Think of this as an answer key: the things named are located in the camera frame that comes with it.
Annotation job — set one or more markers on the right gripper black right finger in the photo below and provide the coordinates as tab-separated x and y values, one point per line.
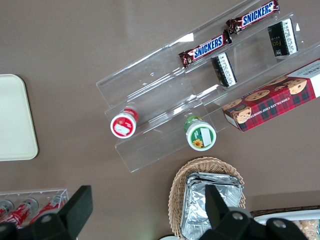
220	215

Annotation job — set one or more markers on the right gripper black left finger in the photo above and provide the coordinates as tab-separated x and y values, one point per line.
75	212

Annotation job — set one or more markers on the aluminium foil tray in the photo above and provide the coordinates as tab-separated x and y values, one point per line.
196	210
215	175

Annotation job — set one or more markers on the oval tan wicker basket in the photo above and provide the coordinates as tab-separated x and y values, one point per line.
177	190

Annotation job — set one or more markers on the dark woven tray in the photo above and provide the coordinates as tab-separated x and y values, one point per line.
275	209

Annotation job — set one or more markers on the white rectangular snack tray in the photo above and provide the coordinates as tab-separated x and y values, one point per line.
287	215

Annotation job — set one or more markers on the cream plastic tray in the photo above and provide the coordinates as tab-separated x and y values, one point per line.
15	117

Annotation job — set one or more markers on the clear acrylic bottle rack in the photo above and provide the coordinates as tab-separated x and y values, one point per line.
37	193

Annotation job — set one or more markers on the green lid cup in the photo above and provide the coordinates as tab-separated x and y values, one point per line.
201	136

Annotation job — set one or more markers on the clear rice cracker bag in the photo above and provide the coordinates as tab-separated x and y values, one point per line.
311	228

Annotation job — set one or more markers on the red lid cup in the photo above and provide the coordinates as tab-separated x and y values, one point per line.
123	125

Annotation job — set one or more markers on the red tartan cookie box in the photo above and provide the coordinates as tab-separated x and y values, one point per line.
272	102

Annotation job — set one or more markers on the small black box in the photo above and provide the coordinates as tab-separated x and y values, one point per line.
283	40
225	70

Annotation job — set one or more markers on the clear acrylic step shelf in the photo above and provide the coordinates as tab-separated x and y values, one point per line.
155	85

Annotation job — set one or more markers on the Snickers chocolate bar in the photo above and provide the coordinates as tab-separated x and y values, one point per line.
207	48
255	16

